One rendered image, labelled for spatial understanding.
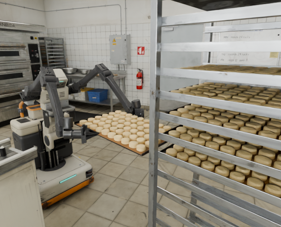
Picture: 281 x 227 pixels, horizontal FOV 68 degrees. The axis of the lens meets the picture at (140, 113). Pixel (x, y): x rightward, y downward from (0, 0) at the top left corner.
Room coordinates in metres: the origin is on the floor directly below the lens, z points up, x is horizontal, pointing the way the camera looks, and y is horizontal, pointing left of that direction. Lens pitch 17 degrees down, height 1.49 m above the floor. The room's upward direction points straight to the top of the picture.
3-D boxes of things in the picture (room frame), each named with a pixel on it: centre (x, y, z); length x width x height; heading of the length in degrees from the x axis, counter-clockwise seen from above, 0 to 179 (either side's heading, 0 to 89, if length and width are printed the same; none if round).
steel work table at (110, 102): (5.51, 1.39, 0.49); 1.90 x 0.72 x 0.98; 66
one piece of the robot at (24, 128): (2.10, 1.04, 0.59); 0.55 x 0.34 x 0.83; 138
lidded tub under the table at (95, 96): (5.39, 1.12, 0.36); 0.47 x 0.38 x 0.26; 158
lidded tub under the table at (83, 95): (5.57, 1.53, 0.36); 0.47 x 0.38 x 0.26; 156
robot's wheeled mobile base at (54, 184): (2.04, 0.98, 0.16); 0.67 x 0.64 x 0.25; 48
